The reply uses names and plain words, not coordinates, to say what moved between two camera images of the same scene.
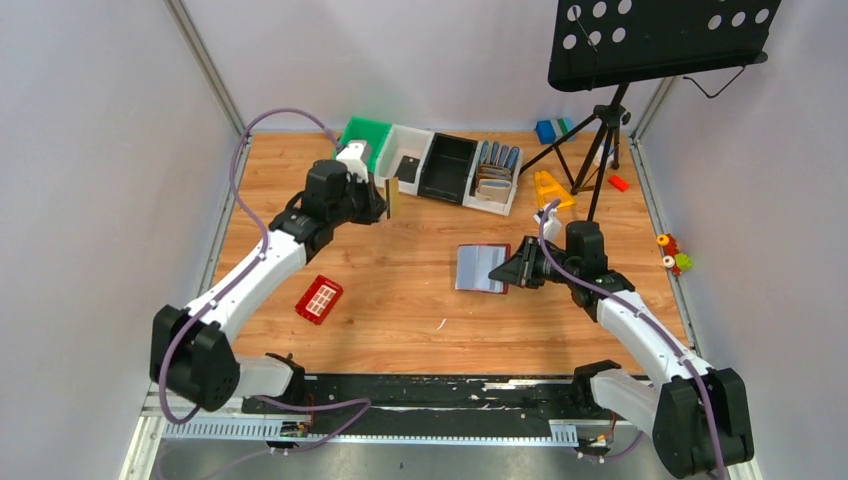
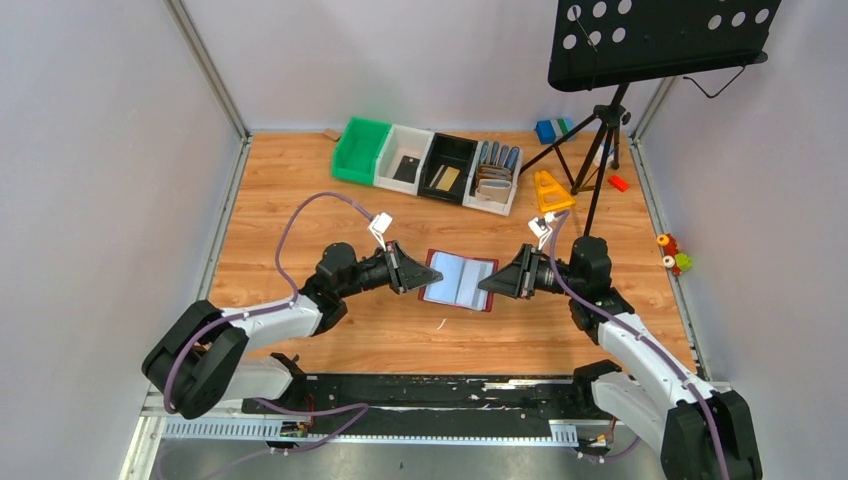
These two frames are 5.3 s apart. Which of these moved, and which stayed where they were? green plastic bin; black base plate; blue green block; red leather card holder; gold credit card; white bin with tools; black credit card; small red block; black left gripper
Moved: black left gripper; red leather card holder; gold credit card
Stayed: blue green block; small red block; white bin with tools; black credit card; black base plate; green plastic bin
